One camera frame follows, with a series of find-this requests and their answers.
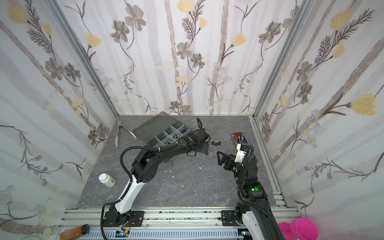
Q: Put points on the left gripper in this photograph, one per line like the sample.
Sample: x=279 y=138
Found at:
x=205 y=150

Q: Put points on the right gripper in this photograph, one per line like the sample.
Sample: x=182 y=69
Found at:
x=228 y=160

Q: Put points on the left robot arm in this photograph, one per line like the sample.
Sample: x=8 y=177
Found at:
x=144 y=169

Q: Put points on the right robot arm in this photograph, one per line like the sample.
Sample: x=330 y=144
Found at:
x=254 y=209

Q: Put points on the small tray with tools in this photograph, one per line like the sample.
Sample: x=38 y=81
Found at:
x=239 y=138

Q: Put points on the green compartment organizer box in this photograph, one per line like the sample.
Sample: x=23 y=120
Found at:
x=161 y=130

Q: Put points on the white pill bottle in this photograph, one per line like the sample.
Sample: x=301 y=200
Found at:
x=107 y=180

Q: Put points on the pink plastic cup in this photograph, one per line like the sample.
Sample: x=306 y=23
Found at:
x=300 y=229

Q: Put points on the amber bottle black cap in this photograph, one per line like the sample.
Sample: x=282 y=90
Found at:
x=75 y=233

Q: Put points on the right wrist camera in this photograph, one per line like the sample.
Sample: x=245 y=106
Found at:
x=241 y=152

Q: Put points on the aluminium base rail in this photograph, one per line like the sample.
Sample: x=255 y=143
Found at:
x=210 y=223

